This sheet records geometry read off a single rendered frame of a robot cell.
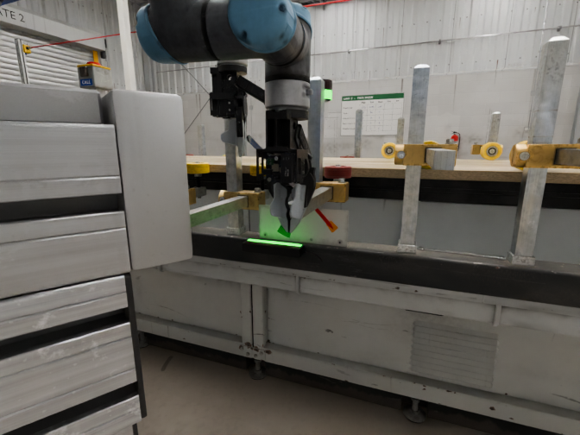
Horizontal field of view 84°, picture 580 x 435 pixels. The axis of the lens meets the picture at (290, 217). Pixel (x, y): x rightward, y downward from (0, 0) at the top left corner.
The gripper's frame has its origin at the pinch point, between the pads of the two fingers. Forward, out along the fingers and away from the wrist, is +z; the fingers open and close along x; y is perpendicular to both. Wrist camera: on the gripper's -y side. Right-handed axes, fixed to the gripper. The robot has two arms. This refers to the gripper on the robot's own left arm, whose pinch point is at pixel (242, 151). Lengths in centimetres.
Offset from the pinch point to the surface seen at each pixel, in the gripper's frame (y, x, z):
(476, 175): -63, -4, 6
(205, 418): 18, -14, 95
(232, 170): 4.9, -11.0, 5.6
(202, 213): 8.0, 12.4, 13.6
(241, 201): 1.7, -4.9, 13.8
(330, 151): -114, -744, 14
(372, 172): -36.9, -13.8, 6.2
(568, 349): -95, -1, 58
